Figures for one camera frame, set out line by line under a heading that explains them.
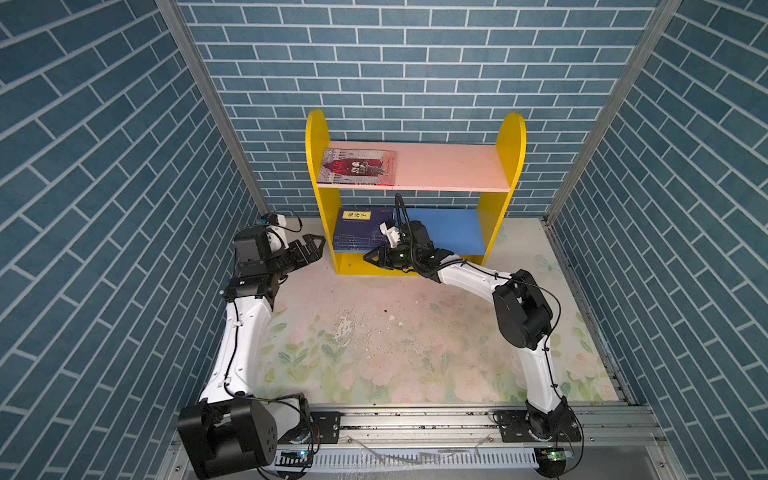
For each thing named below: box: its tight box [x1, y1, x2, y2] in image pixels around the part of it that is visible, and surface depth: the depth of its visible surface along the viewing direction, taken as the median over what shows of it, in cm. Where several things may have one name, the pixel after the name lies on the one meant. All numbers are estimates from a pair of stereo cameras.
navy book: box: [333, 208, 394, 253], surface depth 94 cm
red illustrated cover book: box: [318, 148, 396, 185], surface depth 78 cm
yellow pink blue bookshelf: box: [306, 110, 527, 276], surface depth 80 cm
